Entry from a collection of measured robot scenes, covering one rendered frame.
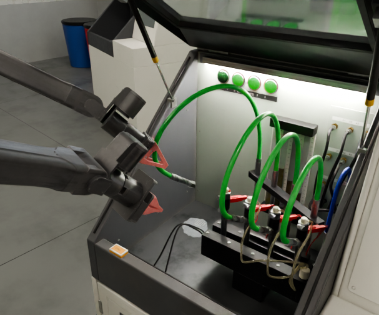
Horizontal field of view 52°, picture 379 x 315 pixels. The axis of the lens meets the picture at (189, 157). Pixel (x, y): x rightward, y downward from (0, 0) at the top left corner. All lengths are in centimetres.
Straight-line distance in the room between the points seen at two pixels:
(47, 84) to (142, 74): 287
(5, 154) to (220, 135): 100
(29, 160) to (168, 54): 342
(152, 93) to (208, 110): 255
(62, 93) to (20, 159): 45
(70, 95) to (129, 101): 15
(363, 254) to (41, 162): 77
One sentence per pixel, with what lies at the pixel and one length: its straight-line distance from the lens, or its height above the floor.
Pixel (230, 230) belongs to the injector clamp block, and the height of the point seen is 98.
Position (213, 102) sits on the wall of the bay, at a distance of 141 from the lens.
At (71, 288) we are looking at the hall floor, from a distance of 251.
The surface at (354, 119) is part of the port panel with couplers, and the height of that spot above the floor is 133.
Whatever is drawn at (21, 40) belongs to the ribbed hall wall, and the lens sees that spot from 776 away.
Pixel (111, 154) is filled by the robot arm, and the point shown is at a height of 142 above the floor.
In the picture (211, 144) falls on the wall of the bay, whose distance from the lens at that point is 148.
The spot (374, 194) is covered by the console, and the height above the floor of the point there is 125.
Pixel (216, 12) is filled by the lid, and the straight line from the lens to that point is 109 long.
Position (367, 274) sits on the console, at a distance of 107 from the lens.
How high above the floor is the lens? 175
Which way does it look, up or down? 27 degrees down
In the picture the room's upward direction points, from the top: straight up
